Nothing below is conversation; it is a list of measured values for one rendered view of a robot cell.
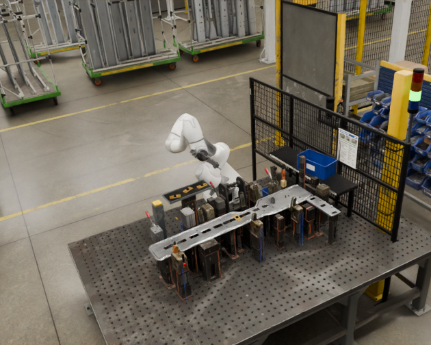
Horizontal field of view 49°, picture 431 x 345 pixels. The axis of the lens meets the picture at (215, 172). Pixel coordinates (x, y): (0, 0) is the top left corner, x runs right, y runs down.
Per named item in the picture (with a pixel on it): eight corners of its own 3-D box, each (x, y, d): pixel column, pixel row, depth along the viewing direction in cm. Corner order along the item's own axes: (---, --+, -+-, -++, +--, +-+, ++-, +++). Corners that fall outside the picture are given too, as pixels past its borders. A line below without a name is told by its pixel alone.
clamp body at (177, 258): (183, 303, 329) (177, 263, 311) (173, 291, 340) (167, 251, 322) (196, 297, 333) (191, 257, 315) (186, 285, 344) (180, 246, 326)
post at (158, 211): (162, 254, 375) (154, 208, 353) (158, 250, 381) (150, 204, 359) (170, 250, 379) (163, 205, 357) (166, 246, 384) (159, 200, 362)
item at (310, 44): (342, 181, 583) (355, 12, 483) (333, 184, 578) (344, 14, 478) (280, 141, 688) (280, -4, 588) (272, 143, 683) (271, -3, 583)
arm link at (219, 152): (210, 166, 430) (221, 145, 432) (224, 172, 421) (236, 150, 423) (165, 131, 367) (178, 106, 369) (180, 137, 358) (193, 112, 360)
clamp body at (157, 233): (159, 273, 357) (153, 235, 339) (153, 265, 365) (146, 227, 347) (171, 268, 361) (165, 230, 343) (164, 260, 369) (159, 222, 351)
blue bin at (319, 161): (324, 181, 392) (325, 166, 385) (295, 168, 412) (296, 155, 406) (336, 173, 401) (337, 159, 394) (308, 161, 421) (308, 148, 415)
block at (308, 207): (307, 241, 378) (308, 211, 364) (297, 234, 386) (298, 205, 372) (316, 236, 382) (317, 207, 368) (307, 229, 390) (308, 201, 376)
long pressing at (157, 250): (159, 264, 322) (159, 262, 321) (146, 247, 339) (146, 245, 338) (315, 196, 380) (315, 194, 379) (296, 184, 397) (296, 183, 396)
